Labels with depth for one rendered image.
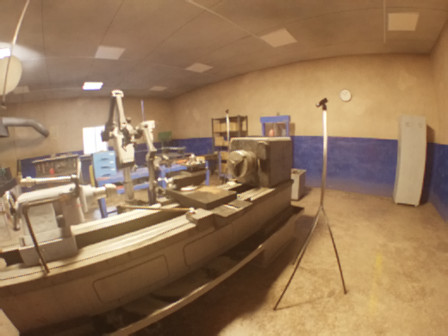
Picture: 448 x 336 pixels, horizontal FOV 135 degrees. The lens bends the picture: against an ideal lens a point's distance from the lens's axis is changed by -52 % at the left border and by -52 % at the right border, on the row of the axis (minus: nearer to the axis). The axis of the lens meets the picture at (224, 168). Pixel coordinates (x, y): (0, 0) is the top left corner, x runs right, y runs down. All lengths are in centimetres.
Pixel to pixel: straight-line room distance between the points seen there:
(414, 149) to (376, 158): 104
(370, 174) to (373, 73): 239
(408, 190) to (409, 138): 107
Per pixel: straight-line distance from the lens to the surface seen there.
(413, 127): 448
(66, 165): 527
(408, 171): 449
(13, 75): 430
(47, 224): 111
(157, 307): 128
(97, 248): 111
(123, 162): 225
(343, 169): 497
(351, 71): 512
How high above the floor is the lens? 136
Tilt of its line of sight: 10 degrees down
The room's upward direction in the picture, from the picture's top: 2 degrees counter-clockwise
